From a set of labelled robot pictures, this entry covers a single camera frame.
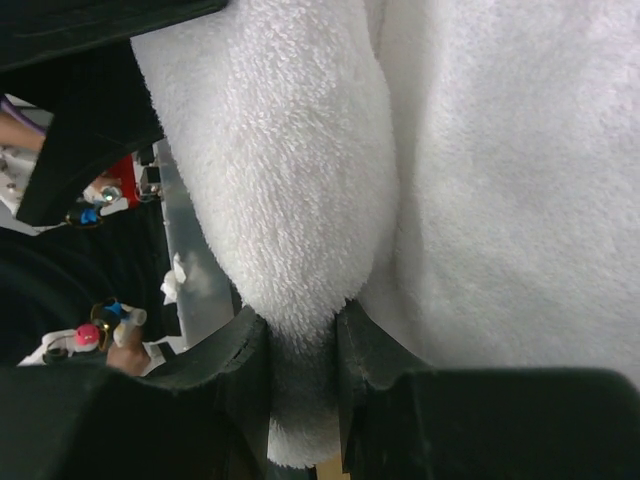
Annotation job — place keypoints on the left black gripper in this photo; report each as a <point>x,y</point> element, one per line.
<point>74,60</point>

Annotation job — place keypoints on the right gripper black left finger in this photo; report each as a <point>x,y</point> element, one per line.
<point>204,414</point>

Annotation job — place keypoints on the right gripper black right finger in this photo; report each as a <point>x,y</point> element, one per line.
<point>403,419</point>

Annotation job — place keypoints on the white towel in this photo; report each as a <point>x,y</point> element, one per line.
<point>467,170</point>

